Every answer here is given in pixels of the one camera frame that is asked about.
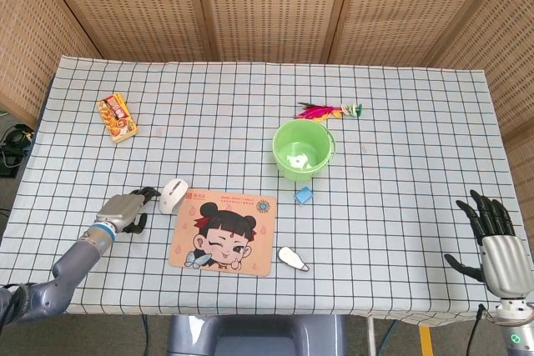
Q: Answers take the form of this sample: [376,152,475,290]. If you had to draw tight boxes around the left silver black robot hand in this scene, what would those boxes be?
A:
[94,186,162,235]

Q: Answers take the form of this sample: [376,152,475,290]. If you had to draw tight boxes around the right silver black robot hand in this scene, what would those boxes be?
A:
[443,188,534,301]

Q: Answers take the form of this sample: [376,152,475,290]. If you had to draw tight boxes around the white computer mouse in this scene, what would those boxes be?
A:
[159,178,189,216]

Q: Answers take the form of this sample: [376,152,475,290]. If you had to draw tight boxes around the cartoon girl mouse pad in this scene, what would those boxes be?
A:
[168,188,279,278]

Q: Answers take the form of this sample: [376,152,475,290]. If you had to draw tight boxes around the yellow food box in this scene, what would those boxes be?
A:
[96,92,139,144]

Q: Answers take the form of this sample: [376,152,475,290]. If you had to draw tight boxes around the blue checked tablecloth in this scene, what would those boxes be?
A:
[0,54,529,326]

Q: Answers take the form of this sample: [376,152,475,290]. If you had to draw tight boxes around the black floor equipment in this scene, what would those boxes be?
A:
[0,122,33,178]

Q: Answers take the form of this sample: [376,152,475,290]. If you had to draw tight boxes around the white table leg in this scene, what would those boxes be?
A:
[365,316,376,356]

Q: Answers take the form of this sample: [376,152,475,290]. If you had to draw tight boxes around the clear correction tape dispenser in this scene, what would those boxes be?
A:
[278,246,311,273]

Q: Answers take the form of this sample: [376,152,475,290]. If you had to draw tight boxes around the green plastic bucket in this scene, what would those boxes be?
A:
[272,118,337,183]

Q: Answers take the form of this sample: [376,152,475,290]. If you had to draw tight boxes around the blue white square block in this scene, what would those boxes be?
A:
[294,186,315,206]

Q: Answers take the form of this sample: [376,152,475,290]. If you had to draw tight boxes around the grey robot torso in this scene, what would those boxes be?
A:
[166,313,347,356]

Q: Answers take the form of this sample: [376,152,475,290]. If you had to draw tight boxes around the woven folding screen panel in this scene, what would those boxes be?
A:
[0,0,103,123]
[433,0,534,207]
[329,0,518,68]
[191,0,358,63]
[35,0,220,63]

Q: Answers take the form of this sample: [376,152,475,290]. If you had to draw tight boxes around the colourful feather shuttlecock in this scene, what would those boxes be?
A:
[294,101,363,121]

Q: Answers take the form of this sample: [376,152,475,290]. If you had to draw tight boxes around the black cable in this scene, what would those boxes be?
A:
[471,303,490,356]
[0,283,27,332]

